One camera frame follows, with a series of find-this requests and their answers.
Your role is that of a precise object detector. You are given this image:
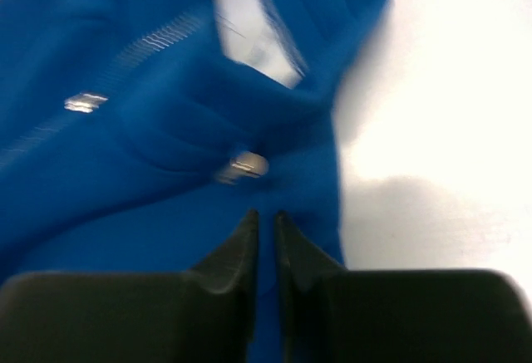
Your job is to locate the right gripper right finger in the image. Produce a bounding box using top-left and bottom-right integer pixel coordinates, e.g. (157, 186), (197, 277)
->
(274, 213), (531, 362)

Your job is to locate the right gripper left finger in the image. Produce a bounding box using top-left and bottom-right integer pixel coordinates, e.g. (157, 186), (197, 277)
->
(1, 210), (259, 362)

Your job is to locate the silver zipper pull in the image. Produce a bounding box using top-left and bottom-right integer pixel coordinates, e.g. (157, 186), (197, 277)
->
(215, 151), (269, 184)

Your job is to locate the blue zip jacket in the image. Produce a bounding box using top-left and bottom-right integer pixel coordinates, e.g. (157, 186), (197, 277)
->
(1, 0), (387, 362)

